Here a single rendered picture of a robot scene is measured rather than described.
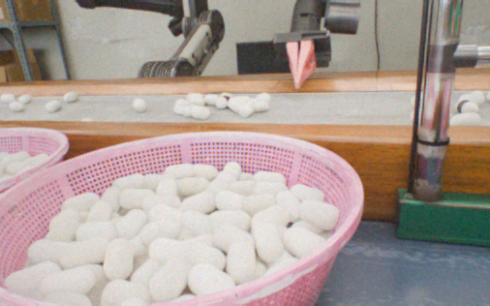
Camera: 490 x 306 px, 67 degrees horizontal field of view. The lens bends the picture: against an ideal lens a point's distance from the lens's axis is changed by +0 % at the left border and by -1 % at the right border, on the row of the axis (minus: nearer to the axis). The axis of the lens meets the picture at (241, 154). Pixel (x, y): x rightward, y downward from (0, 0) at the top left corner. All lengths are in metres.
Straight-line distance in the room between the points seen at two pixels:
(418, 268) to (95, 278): 0.25
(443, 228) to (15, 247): 0.35
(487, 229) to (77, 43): 3.05
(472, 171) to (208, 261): 0.26
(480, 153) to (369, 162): 0.10
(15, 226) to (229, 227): 0.16
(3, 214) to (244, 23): 2.44
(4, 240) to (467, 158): 0.38
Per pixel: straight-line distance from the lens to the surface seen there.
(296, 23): 0.73
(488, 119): 0.57
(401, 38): 2.64
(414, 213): 0.38
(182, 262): 0.24
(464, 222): 0.39
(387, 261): 0.36
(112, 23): 3.03
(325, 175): 0.32
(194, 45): 1.12
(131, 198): 0.34
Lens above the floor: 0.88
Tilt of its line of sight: 20 degrees down
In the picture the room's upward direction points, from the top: 4 degrees counter-clockwise
